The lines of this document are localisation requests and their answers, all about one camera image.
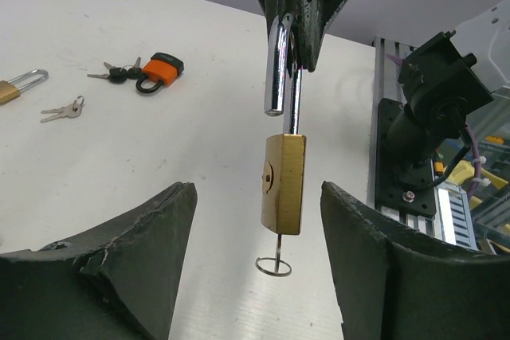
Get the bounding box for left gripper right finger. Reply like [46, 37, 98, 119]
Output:
[320, 182, 509, 339]

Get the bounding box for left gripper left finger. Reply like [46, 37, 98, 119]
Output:
[1, 182, 198, 339]

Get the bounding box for key ring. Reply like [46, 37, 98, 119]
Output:
[254, 234, 293, 278]

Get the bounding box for orange black padlock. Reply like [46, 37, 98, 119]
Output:
[135, 53, 185, 95]

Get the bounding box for silver keys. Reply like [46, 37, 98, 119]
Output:
[41, 96, 85, 123]

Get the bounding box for brass long-shackle padlock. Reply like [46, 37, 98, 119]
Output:
[0, 69, 49, 105]

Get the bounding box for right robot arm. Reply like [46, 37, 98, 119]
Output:
[258, 0, 509, 163]

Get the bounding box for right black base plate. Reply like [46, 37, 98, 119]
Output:
[375, 98, 436, 218]

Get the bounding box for white slotted cable duct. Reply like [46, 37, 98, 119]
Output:
[437, 182, 477, 250]

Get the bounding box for aluminium front rail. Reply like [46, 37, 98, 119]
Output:
[371, 37, 439, 236]

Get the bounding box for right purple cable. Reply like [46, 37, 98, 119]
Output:
[386, 53, 485, 200]

